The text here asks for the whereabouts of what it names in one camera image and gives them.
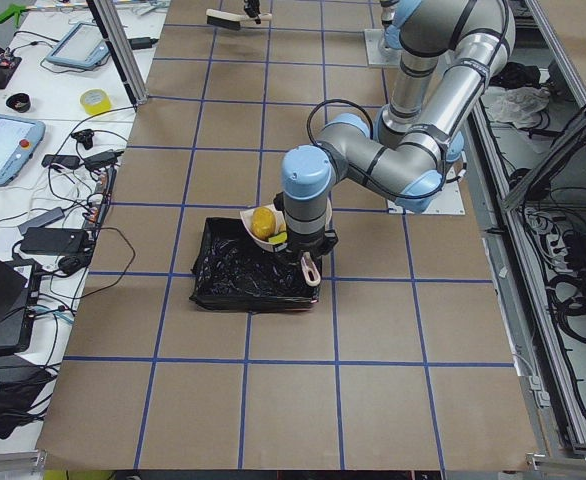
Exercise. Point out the white crumpled cloth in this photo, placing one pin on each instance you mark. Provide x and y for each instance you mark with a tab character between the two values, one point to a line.
520	107

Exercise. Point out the yellow sponge piece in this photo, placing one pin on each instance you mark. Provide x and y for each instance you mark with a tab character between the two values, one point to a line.
278	239

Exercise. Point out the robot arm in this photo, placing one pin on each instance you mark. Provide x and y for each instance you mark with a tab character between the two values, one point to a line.
387	20
449	51

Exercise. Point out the yellow potato toy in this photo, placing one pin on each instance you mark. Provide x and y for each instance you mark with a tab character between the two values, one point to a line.
263	223

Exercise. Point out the aluminium frame post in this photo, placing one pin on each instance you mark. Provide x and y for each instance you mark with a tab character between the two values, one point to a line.
110	26

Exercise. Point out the blue teach pendant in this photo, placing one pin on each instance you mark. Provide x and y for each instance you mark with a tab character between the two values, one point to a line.
18	140
82	48

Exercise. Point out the beige hand brush black bristles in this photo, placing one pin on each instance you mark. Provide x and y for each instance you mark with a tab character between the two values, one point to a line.
234	21

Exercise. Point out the blue teach pendant near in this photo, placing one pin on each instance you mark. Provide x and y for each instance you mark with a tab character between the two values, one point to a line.
18	140

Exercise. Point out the blue teach pendant far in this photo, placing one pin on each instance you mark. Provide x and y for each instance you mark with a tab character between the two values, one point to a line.
82	48

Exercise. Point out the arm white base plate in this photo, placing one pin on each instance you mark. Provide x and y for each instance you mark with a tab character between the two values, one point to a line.
449	201
375	58

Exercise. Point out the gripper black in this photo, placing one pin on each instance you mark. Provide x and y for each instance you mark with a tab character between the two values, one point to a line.
299	247
251	8

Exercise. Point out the beige plastic dustpan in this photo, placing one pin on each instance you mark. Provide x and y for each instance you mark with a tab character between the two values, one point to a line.
309	268

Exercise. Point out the green plastic tool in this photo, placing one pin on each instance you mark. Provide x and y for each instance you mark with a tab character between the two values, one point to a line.
13	12

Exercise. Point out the yellow tape roll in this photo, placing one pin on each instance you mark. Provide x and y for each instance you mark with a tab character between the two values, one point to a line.
95	101

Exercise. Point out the black laptop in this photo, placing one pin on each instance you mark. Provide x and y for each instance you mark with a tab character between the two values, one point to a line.
19	293

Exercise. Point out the black power strip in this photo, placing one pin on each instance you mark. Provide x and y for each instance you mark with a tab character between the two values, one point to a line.
100	201

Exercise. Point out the bin with black bag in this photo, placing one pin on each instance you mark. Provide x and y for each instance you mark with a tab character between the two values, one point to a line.
232	273

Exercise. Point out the black power adapter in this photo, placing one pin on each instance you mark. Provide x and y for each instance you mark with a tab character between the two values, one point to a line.
53	241

